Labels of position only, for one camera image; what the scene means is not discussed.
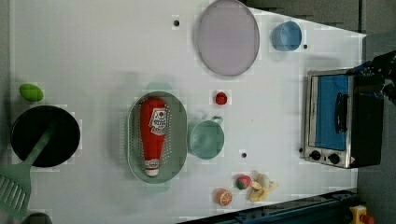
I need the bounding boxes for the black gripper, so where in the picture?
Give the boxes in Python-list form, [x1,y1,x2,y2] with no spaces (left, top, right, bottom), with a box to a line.
[355,51,396,103]

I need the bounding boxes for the red plush ketchup bottle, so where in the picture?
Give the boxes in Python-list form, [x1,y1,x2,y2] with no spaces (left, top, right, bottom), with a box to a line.
[140,97,167,177]

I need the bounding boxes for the green oval strainer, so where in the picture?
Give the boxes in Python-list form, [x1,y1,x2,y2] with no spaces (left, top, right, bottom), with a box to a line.
[127,82,187,193]

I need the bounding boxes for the silver toaster oven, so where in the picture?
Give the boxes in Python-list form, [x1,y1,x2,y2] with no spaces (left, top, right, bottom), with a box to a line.
[303,70,384,169]

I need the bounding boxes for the blue bowl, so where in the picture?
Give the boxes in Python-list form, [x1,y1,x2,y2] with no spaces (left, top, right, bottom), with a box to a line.
[271,21,303,51]

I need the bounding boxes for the yellow red clamp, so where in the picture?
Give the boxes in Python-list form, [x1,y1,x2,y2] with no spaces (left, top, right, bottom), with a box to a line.
[349,205,375,224]

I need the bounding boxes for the purple oval plate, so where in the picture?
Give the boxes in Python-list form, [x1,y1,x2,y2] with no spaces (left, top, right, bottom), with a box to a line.
[197,0,260,76]

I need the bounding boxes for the red toy strawberry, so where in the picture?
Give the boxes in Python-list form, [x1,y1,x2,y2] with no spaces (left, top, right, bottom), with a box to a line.
[215,91,228,105]

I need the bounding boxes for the peeled toy banana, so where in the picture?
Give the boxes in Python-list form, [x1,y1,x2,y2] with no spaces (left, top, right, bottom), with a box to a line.
[249,174,278,203]

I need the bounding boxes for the green mug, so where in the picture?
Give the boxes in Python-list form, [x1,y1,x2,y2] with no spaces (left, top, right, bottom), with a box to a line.
[187,116,225,160]

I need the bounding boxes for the toy orange half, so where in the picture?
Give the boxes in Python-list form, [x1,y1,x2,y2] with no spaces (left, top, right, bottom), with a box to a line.
[217,189,233,206]

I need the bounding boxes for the green toy lime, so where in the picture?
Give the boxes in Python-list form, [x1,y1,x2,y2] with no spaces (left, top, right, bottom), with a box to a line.
[20,84,44,102]

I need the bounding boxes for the black round pot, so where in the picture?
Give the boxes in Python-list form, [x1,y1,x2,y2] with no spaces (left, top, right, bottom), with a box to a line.
[10,105,80,168]

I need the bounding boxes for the dark grey cylinder cup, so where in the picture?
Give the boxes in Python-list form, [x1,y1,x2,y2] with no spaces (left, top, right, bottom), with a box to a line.
[21,213,53,224]

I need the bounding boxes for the green slotted spatula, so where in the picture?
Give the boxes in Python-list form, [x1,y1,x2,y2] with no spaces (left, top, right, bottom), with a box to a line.
[0,126,54,219]

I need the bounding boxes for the blue metal rail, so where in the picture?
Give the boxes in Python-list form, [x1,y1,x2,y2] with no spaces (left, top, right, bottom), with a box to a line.
[178,190,360,224]

